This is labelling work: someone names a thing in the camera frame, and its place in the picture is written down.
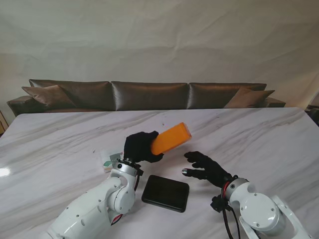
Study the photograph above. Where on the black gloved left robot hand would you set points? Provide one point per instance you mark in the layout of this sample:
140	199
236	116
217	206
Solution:
137	149

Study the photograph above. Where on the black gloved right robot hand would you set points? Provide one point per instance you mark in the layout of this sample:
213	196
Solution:
211	171

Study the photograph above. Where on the white soft tissue pack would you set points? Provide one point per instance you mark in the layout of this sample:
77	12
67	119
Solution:
108	163

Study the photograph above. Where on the orange plastic tissue box cover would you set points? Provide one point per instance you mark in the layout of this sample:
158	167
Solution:
172	138

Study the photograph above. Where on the black tissue box base plate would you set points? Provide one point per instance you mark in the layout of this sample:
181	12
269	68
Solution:
164	193

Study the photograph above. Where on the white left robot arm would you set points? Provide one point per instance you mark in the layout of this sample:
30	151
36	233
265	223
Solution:
104	201

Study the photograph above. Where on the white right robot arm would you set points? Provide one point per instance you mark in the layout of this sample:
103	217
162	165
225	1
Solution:
259	209

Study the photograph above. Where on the brown leather sofa back cushion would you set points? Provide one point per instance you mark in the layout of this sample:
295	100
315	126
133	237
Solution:
92	94
149	95
211	95

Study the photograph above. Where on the brown satin throw pillow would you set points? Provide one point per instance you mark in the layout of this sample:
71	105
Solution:
47	95
249	98

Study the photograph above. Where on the dark side furniture piece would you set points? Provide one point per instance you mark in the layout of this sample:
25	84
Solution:
314	112

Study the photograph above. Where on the brown leather sofa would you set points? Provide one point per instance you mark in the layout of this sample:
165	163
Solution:
20	104

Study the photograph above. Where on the wooden furniture piece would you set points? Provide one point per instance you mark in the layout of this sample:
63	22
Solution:
2	124

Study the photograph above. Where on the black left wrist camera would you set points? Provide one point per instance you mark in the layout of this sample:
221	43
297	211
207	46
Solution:
140	172

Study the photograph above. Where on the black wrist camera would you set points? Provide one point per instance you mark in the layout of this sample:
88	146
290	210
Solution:
140	172
218	204

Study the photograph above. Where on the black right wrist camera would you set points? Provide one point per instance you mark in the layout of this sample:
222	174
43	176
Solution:
218	204

